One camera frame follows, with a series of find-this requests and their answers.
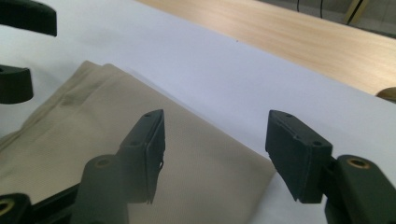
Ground wooden table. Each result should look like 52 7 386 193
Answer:
136 0 396 96

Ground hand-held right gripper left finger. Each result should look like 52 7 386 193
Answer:
119 108 166 204

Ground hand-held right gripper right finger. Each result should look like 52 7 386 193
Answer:
264 109 334 204

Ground beige pants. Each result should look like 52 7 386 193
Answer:
0 60 276 224

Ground round table grommet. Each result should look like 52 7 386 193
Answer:
375 86 396 105

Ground white table cover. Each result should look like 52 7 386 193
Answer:
0 0 396 224

